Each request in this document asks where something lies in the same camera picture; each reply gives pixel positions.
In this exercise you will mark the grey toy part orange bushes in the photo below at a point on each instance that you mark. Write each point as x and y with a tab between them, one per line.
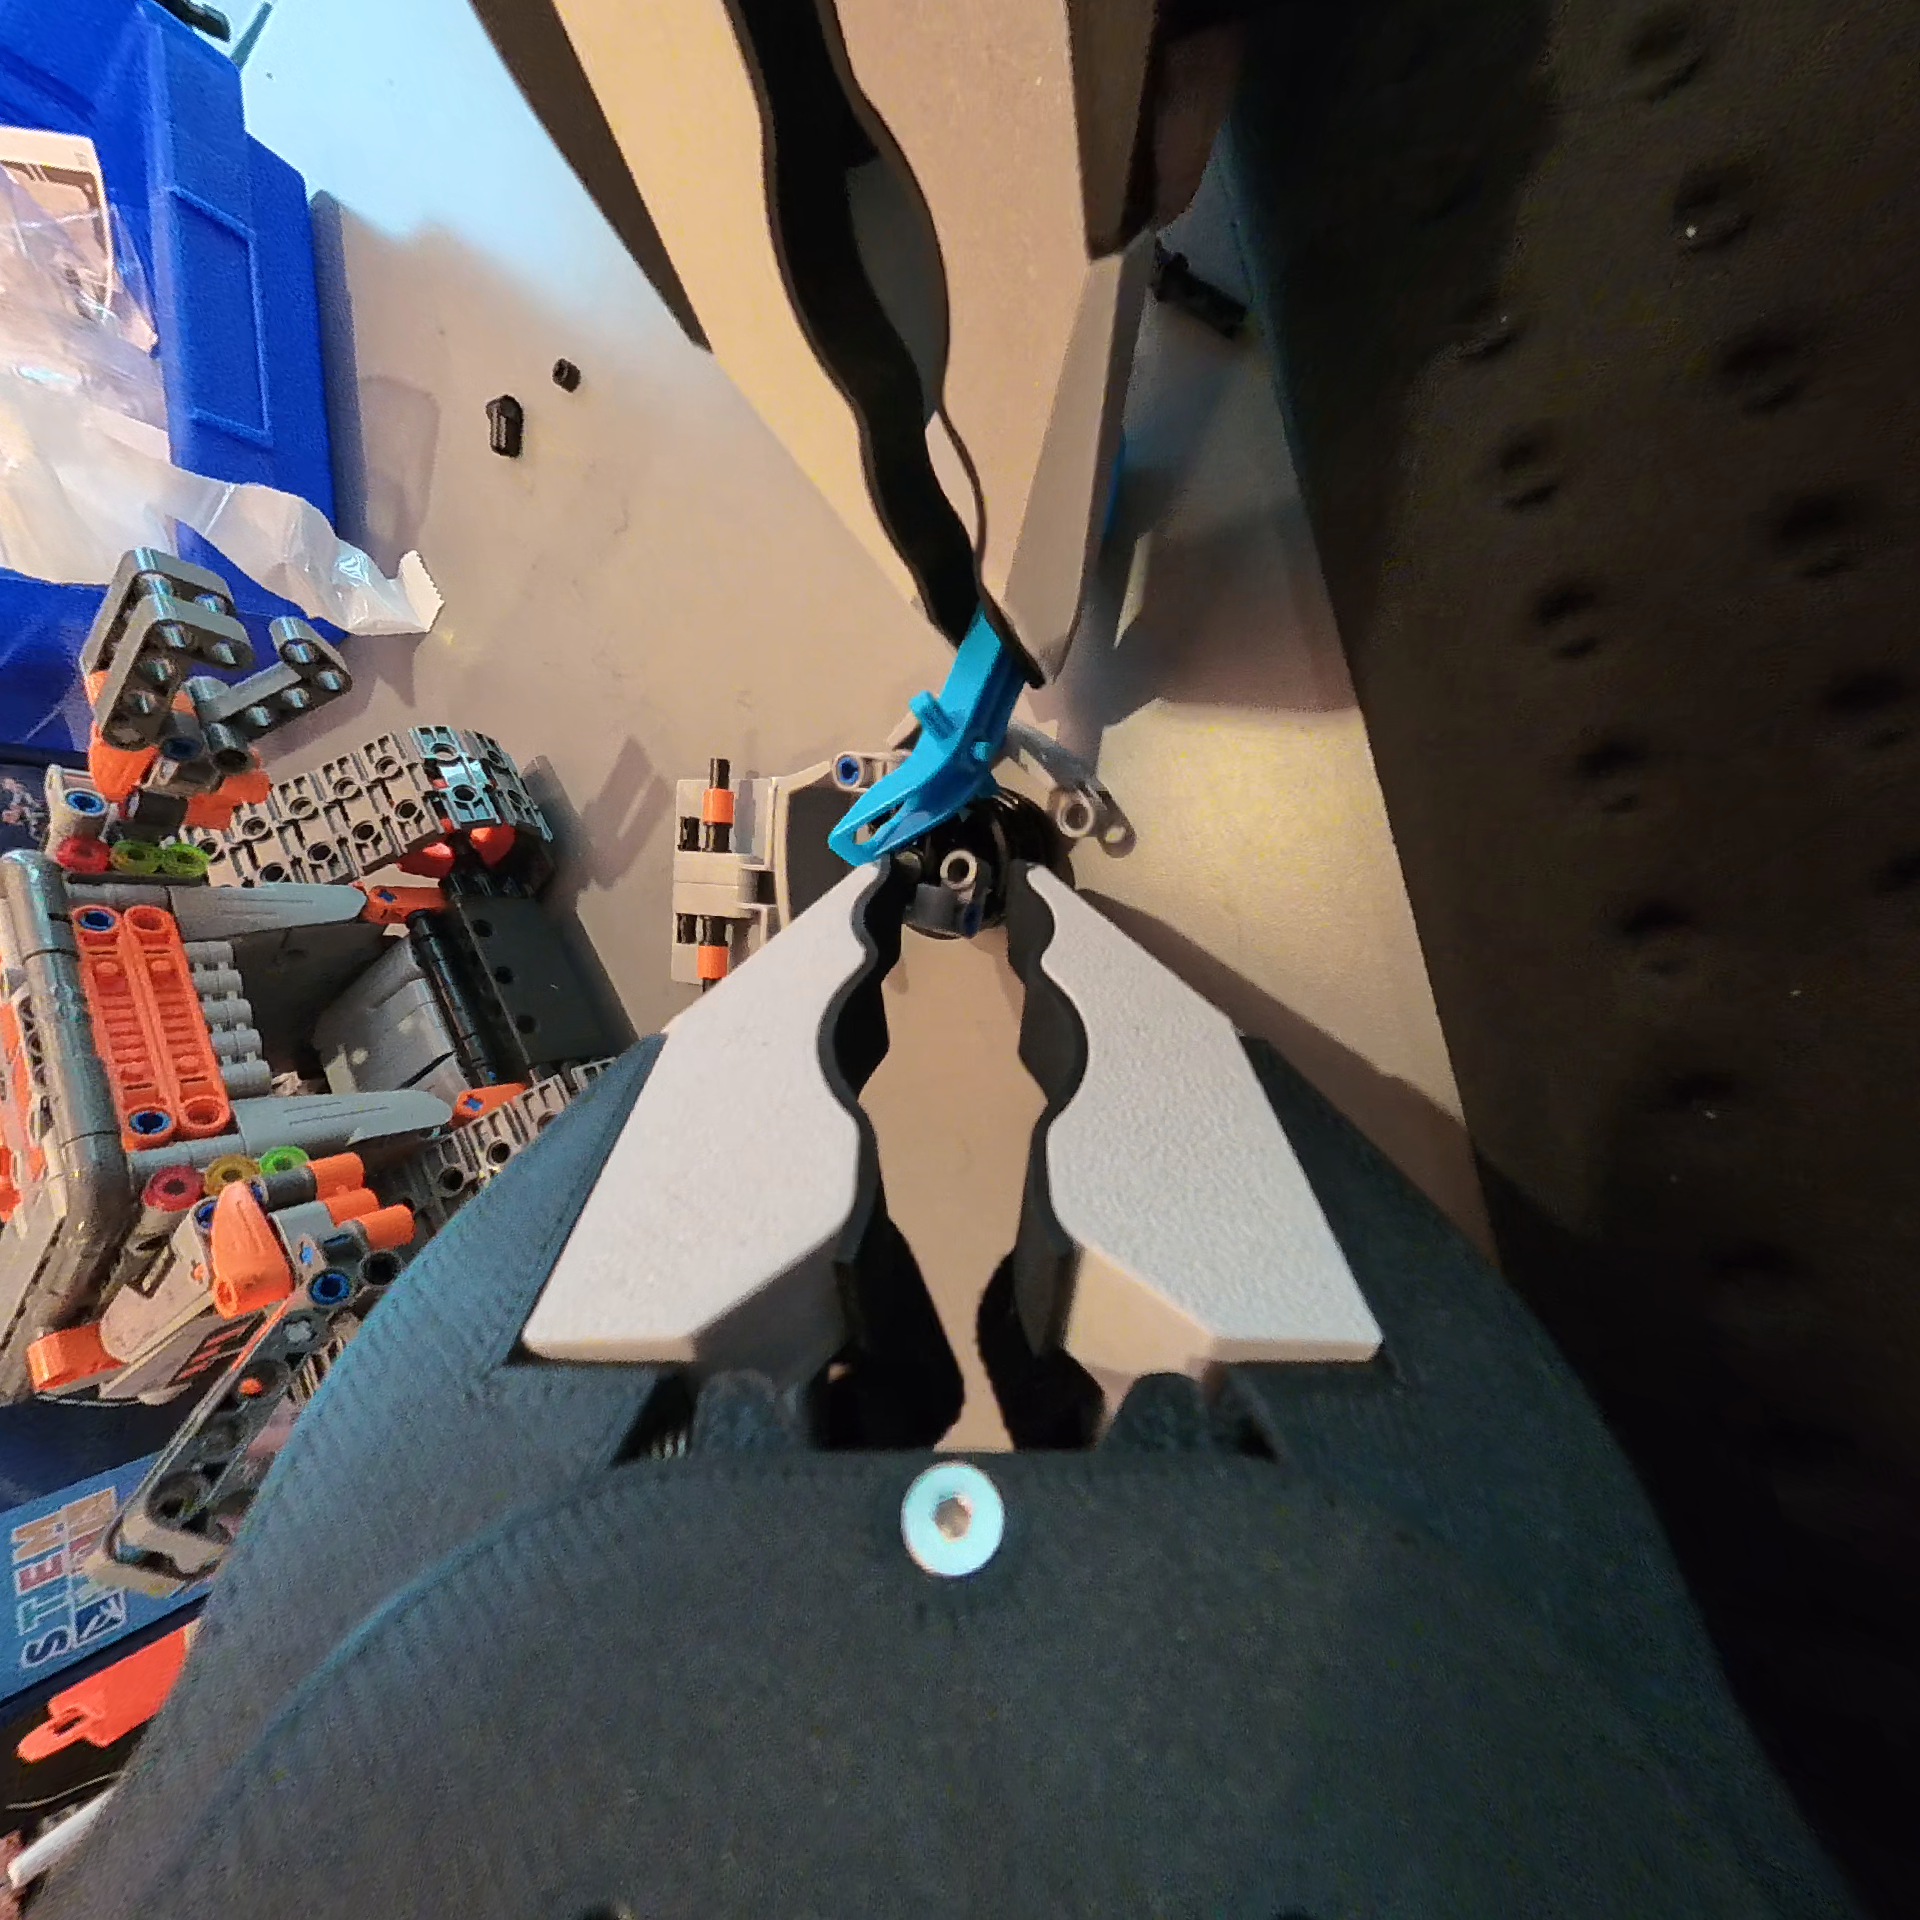
705	885

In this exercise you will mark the large clear plastic bag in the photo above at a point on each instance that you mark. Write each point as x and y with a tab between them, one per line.
89	421

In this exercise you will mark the grey black toy assembly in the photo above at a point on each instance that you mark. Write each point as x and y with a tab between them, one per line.
960	878

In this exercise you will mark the cyan plastic toy piece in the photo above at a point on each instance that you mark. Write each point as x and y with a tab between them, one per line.
932	751

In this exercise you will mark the black toy connector piece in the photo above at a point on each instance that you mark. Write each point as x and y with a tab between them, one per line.
1200	293

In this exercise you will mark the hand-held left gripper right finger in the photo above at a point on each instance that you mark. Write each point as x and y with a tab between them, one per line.
1184	1155

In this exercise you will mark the grey orange tracked toy robot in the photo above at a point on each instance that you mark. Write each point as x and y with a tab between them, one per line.
150	975

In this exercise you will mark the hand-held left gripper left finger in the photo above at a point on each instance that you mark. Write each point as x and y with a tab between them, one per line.
720	1141

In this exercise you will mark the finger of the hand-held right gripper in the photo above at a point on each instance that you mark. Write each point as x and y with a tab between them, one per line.
1072	450
674	182

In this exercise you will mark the orange toy beam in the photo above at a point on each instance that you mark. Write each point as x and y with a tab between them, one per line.
105	1704

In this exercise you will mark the black dimpled armrest pad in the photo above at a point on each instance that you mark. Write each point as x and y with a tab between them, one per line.
1650	751

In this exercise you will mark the blue plastic bin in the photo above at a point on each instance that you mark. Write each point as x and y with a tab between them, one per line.
225	301

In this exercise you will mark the robot kit box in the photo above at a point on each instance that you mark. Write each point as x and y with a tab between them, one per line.
77	1590

